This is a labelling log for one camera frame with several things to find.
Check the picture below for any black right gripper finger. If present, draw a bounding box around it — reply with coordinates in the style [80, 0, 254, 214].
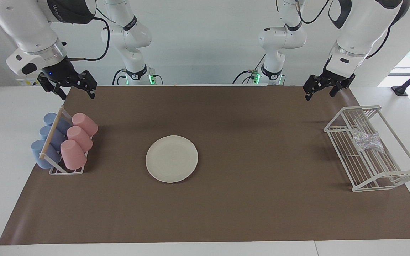
[37, 73, 67, 101]
[80, 70, 97, 99]

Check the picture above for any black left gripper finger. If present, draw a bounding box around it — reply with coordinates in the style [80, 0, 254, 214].
[303, 75, 325, 101]
[330, 74, 356, 98]

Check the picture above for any cream round plate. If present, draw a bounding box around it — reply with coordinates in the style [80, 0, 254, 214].
[146, 135, 199, 183]

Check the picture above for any blue plastic cup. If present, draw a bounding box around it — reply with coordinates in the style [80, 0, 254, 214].
[40, 125, 67, 150]
[43, 113, 72, 135]
[31, 139, 62, 169]

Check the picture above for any pink plastic cup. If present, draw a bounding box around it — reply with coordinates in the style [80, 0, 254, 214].
[60, 139, 87, 170]
[72, 113, 98, 137]
[67, 126, 94, 152]

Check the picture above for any brown paper table mat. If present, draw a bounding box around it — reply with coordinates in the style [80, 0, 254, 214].
[0, 85, 410, 245]

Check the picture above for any white wall outlet box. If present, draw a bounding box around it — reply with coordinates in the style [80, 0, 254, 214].
[16, 76, 41, 86]

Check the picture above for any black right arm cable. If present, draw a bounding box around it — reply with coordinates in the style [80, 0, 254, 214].
[66, 8, 111, 62]

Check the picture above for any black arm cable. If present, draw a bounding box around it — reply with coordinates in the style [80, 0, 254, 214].
[66, 8, 111, 62]
[294, 0, 392, 59]

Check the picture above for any black base power cable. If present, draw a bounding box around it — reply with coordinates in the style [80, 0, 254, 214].
[112, 69, 127, 86]
[232, 53, 267, 84]

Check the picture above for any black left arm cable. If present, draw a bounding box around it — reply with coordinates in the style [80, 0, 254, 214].
[294, 0, 392, 59]

